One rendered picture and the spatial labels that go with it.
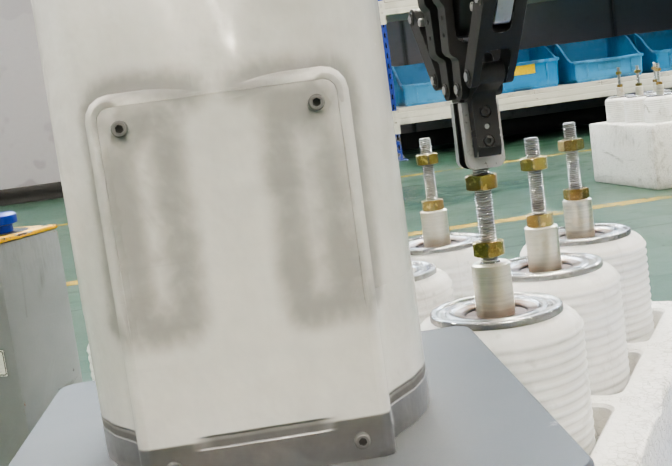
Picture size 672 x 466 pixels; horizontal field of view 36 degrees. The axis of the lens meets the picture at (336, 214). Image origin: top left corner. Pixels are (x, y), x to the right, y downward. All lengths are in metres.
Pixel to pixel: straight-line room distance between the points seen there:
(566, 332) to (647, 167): 2.41
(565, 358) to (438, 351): 0.23
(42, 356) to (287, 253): 0.59
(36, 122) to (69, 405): 5.57
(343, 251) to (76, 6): 0.09
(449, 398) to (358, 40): 0.10
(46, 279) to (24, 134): 5.11
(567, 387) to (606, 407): 0.08
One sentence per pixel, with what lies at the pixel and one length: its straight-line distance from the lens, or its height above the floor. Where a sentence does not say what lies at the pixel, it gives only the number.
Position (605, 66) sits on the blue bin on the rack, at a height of 0.32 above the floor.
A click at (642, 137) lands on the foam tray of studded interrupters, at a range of 2.97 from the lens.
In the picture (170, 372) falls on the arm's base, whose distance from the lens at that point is 0.25.
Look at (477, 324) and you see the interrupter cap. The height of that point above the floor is 0.25.
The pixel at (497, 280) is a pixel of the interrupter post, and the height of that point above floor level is 0.27.
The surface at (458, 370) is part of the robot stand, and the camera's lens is 0.32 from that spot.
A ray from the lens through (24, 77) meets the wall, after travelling 5.92.
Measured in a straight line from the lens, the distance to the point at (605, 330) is 0.69.
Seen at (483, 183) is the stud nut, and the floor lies 0.33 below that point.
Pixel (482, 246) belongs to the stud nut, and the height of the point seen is 0.29.
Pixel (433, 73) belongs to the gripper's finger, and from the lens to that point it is 0.61.
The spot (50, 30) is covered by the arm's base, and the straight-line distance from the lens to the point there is 0.27.
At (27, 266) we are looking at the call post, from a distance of 0.81.
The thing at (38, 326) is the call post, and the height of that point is 0.24.
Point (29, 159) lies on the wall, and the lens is 5.93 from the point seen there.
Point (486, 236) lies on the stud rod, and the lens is 0.59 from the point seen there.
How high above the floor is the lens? 0.39
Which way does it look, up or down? 7 degrees down
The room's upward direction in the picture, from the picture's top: 8 degrees counter-clockwise
